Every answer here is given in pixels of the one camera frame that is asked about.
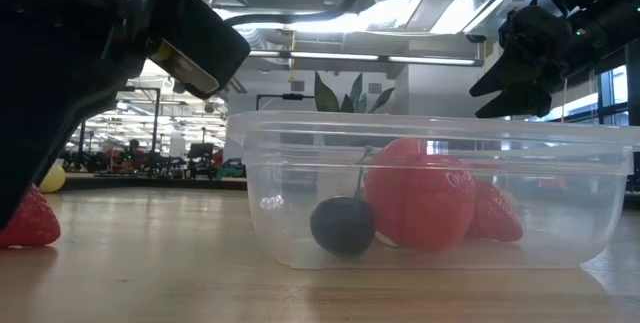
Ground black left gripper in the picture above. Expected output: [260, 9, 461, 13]
[0, 0, 156, 229]

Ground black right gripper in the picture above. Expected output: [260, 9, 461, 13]
[468, 5, 574, 119]

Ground yellow plastic lemon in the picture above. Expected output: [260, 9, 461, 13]
[38, 161, 68, 194]

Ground large red plastic strawberry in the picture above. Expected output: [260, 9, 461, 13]
[0, 184, 62, 250]

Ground small red plastic strawberry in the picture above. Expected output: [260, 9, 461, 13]
[466, 179, 525, 243]

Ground red round plastic fruit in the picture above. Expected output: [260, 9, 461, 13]
[363, 137, 477, 253]

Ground dark plastic cherry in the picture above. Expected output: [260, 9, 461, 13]
[309, 145, 376, 258]

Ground clear plastic tupperware container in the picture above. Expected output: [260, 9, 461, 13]
[225, 110, 640, 270]

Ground long ceiling light bar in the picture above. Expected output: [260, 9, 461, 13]
[248, 49, 485, 68]

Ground green snake plant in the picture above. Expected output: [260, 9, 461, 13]
[313, 70, 396, 114]

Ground green machine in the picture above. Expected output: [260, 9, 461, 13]
[216, 158, 246, 180]

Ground black bent clamp bar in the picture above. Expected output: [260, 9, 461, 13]
[255, 92, 316, 112]

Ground black tall stand frame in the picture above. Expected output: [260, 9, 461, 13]
[79, 86, 162, 172]

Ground black table frame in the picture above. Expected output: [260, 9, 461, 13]
[59, 172, 249, 192]

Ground black vertical frame post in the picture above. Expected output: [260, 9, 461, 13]
[624, 45, 640, 127]

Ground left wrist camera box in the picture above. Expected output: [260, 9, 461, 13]
[147, 0, 251, 100]

